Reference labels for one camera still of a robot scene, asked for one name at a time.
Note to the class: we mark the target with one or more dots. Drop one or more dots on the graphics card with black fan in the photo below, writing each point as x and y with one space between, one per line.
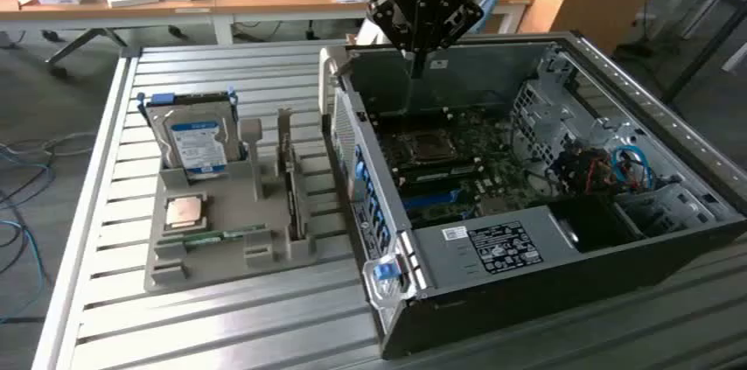
290 177

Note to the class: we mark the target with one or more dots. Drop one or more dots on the black case latch knob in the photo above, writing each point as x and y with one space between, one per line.
361 116

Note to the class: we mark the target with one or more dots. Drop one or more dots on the perforated metal drive cage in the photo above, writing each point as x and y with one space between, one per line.
540 125

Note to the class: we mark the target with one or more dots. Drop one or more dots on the metal CPU socket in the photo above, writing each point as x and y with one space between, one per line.
429 144

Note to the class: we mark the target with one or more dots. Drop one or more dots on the green motherboard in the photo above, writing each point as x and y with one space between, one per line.
497 160

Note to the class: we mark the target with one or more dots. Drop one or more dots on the dark RAM stick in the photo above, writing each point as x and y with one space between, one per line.
438 172

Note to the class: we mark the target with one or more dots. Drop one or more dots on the blue expansion slot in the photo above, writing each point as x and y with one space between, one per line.
433 200

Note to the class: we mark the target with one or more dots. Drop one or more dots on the hard disk in blue caddy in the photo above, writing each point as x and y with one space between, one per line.
196 142

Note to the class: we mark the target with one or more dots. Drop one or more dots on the grey chipset heatsink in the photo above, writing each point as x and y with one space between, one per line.
497 206

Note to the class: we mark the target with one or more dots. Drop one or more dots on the grey printed parts rack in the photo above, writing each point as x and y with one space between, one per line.
234 212

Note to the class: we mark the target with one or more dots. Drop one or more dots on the grey power supply unit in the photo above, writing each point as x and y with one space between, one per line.
450 256

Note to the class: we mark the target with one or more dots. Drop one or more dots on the grey metal disk bay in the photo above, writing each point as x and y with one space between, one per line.
672 208

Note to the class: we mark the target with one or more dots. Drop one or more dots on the CPU with copper lid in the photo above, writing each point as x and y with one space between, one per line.
184 211

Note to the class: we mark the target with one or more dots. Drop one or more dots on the blue case latch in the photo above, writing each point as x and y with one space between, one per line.
386 271

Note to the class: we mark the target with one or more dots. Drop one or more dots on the green RAM stick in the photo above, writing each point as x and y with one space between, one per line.
205 236

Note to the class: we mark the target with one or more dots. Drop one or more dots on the black open PC case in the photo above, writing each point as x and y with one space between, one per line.
526 300

